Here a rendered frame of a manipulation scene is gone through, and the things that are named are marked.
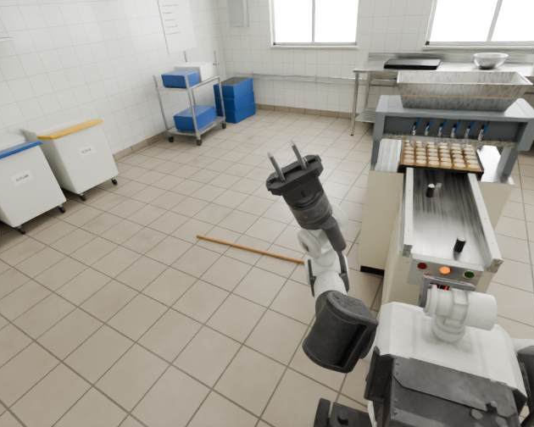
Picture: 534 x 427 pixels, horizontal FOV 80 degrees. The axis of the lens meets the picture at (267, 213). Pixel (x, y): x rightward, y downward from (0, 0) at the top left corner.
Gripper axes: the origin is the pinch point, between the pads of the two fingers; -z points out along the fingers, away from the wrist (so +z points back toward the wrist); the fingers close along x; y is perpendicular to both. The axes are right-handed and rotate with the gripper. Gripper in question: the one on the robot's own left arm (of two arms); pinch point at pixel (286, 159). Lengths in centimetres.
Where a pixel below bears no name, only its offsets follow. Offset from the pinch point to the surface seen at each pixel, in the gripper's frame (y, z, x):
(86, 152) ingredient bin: -268, 62, -183
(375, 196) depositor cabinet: -83, 112, 37
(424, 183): -65, 99, 58
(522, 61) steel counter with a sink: -274, 219, 292
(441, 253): -15, 83, 37
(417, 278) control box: -12, 88, 25
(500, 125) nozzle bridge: -68, 88, 101
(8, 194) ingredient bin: -209, 43, -231
